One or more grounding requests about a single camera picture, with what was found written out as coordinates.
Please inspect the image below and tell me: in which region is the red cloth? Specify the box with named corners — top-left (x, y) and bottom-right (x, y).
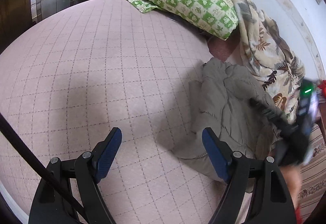
top-left (316, 80), bottom-right (326, 100)

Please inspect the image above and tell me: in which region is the dark red pillow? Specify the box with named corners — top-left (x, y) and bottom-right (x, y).
top-left (207, 35), bottom-right (243, 65)

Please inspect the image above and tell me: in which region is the grey puffer jacket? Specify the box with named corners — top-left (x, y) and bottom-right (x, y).
top-left (173, 58), bottom-right (285, 181)

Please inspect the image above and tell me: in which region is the right hand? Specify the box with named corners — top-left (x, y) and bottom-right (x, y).
top-left (280, 165), bottom-right (302, 210)

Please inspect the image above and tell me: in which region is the floral leaf blanket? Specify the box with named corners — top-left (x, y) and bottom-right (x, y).
top-left (231, 0), bottom-right (305, 123)

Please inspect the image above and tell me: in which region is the black cable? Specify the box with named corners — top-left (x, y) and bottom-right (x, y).
top-left (0, 111), bottom-right (88, 224)

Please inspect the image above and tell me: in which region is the striped brown cushion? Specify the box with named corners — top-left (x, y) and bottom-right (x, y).
top-left (299, 124), bottom-right (325, 221)

